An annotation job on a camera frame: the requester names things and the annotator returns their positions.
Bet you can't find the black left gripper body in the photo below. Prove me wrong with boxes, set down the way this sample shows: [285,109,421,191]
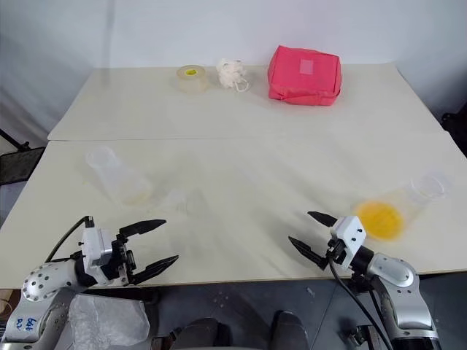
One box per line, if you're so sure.
[110,234,138,287]

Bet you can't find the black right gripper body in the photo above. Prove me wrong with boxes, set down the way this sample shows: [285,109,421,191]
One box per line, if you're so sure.
[325,236,355,271]

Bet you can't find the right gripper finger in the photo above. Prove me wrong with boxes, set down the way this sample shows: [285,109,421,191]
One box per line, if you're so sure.
[287,236,330,271]
[306,210,339,229]

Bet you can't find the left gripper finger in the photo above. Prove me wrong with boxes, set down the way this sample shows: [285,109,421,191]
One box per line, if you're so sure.
[118,219,168,241]
[125,254,180,287]

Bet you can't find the large clear conical flask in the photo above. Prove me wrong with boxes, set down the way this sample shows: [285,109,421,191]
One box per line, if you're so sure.
[352,174,455,244]

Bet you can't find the clear cup with orange liquid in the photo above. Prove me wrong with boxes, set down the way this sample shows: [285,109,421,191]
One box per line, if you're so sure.
[85,145,153,206]

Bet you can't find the crumpled clear plastic bag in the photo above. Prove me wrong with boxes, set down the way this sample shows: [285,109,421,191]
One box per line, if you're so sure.
[69,294,150,347]

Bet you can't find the dark rounded shape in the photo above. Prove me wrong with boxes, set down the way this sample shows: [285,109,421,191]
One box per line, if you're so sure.
[174,316,233,350]
[271,309,309,350]

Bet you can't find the red fabric pouch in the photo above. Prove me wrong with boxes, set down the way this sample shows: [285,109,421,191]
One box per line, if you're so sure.
[268,44,343,107]

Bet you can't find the black stand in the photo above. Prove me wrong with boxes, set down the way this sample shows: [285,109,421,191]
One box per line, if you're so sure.
[0,127,47,187]

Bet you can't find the clear tape roll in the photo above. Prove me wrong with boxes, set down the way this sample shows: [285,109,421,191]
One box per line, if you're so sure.
[174,64,209,94]

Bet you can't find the black equipment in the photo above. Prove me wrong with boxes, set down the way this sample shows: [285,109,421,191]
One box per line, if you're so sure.
[441,109,467,158]

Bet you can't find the white mesh bath sponge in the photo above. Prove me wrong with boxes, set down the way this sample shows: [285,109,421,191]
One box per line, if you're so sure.
[215,58,251,93]

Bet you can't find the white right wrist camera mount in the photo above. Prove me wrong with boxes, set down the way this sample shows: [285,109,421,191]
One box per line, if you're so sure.
[329,215,367,257]

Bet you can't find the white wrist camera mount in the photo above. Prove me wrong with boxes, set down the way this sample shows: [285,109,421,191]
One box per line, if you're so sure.
[80,225,115,284]
[329,215,367,257]

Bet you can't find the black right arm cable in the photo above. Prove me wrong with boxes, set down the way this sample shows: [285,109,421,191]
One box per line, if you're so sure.
[326,251,397,350]

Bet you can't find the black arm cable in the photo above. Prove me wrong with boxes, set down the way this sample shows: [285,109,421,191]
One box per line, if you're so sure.
[326,251,397,350]
[43,214,96,265]

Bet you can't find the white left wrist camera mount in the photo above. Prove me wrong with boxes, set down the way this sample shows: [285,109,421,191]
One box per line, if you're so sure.
[80,225,115,284]

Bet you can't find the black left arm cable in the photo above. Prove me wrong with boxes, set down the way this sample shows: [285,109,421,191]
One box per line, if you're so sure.
[43,214,96,265]

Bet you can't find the black metal bracket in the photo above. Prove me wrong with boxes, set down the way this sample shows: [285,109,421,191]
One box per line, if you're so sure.
[339,323,381,350]

